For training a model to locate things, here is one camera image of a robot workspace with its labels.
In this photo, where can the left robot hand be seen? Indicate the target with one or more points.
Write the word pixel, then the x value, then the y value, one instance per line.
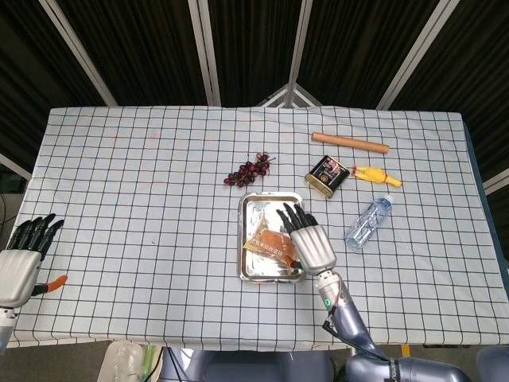
pixel 18 274

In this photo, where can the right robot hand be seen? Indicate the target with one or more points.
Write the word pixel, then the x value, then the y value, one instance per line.
pixel 310 246

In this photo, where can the orange transparent plastic snack packet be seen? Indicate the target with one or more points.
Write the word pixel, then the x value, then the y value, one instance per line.
pixel 270 244

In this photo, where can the stainless steel tray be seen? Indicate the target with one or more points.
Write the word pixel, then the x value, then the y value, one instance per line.
pixel 258 270

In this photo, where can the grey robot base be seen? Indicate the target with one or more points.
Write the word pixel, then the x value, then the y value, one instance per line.
pixel 246 366

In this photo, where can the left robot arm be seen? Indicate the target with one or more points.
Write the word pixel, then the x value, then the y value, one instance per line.
pixel 4 330

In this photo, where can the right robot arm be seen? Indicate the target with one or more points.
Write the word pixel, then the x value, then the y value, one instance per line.
pixel 358 330

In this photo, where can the clear plastic water bottle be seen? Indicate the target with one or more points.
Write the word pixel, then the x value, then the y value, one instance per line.
pixel 367 223

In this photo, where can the black luncheon meat can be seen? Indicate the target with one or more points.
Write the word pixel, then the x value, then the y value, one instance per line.
pixel 327 176

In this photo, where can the yellow rubber chicken toy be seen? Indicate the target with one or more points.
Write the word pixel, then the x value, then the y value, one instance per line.
pixel 375 176

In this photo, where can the dark red grape bunch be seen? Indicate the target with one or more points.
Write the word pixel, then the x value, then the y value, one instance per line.
pixel 248 170

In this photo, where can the wooden rolling pin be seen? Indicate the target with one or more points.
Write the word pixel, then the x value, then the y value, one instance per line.
pixel 350 143

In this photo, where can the white checkered tablecloth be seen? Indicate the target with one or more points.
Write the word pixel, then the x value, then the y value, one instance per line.
pixel 139 219

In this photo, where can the clear plastic bag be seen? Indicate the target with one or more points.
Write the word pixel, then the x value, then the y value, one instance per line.
pixel 121 364

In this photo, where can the white metal frame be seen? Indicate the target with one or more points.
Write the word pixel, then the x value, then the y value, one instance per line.
pixel 290 97

